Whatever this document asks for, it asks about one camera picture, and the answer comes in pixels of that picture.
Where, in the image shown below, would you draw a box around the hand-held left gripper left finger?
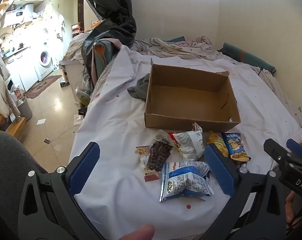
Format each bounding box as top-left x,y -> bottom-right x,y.
17,141 -> 104,240

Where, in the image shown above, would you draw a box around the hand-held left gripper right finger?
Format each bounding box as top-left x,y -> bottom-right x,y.
203,144 -> 292,240

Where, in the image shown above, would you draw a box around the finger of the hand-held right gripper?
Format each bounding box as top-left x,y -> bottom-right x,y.
263,138 -> 295,171
286,138 -> 302,159

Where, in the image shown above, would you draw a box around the blue bear snack packet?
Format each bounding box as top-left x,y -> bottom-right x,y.
221,132 -> 251,163

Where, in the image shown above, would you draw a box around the yellow chip packet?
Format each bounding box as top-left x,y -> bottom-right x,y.
207,130 -> 229,159

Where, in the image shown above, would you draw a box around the blue white snack packet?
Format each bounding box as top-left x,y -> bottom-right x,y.
159,161 -> 215,202

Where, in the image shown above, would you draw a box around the white red snack packet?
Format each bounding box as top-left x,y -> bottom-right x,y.
167,122 -> 204,162

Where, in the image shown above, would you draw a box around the small cartoon snack packet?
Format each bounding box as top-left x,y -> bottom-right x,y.
135,145 -> 161,182

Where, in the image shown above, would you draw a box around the dark brown clear-top snack packet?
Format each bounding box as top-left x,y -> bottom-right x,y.
146,129 -> 173,172

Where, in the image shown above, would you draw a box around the cardboard box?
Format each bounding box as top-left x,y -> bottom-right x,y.
144,57 -> 241,133

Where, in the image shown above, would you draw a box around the person's right hand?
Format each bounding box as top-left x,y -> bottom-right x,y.
284,191 -> 302,233

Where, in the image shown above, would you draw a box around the person's left hand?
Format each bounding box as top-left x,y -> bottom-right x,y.
115,224 -> 156,240

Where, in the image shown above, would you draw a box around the white printed bed sheet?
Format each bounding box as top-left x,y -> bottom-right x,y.
73,45 -> 302,240

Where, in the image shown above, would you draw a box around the person's grey trouser leg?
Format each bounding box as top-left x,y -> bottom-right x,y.
0,130 -> 66,240

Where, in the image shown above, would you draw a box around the wooden rack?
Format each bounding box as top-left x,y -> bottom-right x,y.
0,112 -> 27,143

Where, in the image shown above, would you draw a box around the grey trash bin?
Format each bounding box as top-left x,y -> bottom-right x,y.
16,96 -> 33,120

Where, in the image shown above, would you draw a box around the patterned floor rug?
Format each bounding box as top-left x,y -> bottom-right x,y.
23,74 -> 62,99

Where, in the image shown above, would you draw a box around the grey cloth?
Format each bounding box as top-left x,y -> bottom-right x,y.
127,74 -> 150,103

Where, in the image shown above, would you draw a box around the white hanging towel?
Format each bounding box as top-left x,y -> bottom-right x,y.
0,55 -> 16,118

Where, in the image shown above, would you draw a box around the teal orange folded quilt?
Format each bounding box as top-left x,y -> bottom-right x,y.
92,40 -> 121,85

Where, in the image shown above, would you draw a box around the white washing machine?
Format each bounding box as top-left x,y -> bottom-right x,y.
34,39 -> 55,80

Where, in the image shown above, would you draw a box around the white kitchen cabinets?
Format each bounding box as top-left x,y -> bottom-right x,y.
3,47 -> 38,92

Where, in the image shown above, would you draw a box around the crumpled beige blanket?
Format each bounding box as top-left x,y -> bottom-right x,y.
138,36 -> 221,60

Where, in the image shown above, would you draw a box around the black garbage bag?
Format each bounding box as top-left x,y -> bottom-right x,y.
81,0 -> 137,98

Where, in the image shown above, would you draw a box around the white wall appliance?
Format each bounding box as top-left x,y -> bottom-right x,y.
4,4 -> 35,24

